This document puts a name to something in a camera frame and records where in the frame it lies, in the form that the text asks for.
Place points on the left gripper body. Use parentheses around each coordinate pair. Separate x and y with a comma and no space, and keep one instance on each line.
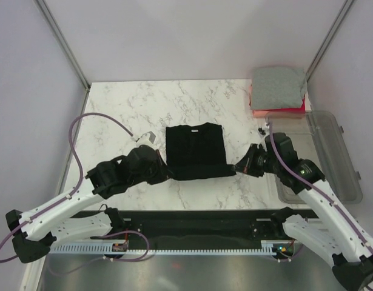
(156,174)

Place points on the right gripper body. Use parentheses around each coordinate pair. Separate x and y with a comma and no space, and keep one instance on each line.
(258,162)

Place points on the black t-shirt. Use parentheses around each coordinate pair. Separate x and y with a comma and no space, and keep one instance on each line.
(196,152)

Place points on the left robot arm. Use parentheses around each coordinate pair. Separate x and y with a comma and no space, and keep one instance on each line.
(53,224)

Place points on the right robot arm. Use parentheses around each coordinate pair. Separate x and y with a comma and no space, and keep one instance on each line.
(347,248)

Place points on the folded peach t-shirt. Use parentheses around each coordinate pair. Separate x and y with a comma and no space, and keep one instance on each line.
(259,112)

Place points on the clear plastic bin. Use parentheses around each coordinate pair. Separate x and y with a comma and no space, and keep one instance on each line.
(316,136)

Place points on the folded red t-shirt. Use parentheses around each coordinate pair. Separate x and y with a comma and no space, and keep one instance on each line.
(299,110)

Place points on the folded grey t-shirt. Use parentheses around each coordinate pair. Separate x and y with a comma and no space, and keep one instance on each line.
(278,75)

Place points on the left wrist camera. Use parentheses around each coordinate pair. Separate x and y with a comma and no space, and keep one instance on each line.
(146,139)

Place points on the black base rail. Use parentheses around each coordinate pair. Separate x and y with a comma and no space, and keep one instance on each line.
(199,228)

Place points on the white slotted cable duct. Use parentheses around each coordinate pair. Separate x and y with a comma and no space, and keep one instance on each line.
(265,248)

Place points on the left aluminium frame post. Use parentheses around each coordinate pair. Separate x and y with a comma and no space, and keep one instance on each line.
(62,42)

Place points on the aluminium frame post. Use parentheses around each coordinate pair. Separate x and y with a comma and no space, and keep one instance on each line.
(62,42)
(330,36)

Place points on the right aluminium frame post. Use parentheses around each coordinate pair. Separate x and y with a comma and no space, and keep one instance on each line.
(330,36)

